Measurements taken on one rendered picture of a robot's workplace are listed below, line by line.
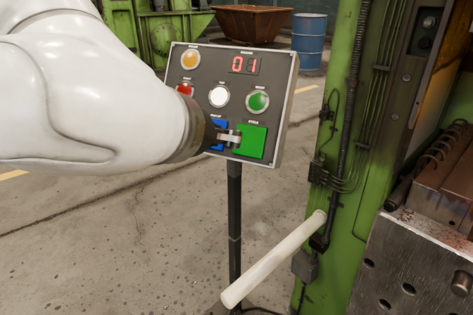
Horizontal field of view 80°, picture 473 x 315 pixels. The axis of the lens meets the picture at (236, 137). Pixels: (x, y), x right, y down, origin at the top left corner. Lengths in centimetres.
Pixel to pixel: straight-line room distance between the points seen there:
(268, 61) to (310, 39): 446
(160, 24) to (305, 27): 236
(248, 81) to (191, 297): 117
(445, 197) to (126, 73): 61
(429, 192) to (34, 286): 176
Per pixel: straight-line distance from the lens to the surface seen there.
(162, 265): 173
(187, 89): 76
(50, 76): 20
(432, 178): 72
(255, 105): 68
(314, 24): 514
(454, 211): 70
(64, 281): 185
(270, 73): 69
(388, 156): 85
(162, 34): 511
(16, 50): 21
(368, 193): 93
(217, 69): 74
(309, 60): 523
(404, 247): 71
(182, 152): 32
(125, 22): 511
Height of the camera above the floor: 134
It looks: 28 degrees down
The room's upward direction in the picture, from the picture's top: straight up
